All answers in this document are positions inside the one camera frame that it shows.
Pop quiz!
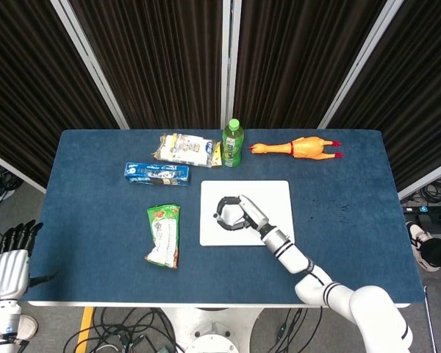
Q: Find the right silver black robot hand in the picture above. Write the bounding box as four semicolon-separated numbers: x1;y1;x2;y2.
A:
212;194;272;233

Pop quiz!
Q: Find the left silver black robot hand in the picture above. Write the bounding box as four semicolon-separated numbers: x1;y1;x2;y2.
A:
0;220;60;302

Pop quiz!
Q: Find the white square board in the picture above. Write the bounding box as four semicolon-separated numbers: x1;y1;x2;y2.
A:
199;179;295;247

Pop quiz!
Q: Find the green tea drink bottle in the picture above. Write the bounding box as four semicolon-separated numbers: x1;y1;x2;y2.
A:
221;118;245;168

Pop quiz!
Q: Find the yellow rubber chicken toy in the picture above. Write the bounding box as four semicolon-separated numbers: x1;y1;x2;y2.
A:
248;135;344;161

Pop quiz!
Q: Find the yellow floor tape strip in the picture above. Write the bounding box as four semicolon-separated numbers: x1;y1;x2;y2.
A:
74;307;96;346

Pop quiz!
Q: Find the white yellow snack pack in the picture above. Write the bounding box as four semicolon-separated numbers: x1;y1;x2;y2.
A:
153;132;223;169

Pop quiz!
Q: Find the green peanut snack bag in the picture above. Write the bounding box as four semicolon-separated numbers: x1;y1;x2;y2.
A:
144;204;182;269

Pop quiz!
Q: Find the blue table cloth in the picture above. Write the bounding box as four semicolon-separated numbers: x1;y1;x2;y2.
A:
24;128;426;305

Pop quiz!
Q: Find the blue Oreo cookie box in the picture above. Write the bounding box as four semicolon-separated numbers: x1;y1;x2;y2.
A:
123;163;190;187

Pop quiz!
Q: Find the dark ribbed partition panel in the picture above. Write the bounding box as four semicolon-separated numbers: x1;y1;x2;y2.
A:
319;0;441;202
51;0;232;130
0;0;121;194
230;0;405;130

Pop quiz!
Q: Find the white sneaker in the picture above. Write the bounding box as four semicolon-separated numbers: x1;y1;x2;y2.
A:
406;221;441;272

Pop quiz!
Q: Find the black power strip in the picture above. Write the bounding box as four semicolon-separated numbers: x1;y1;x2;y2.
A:
402;204;441;215

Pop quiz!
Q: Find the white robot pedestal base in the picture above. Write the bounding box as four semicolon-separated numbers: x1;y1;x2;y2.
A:
157;307;266;353

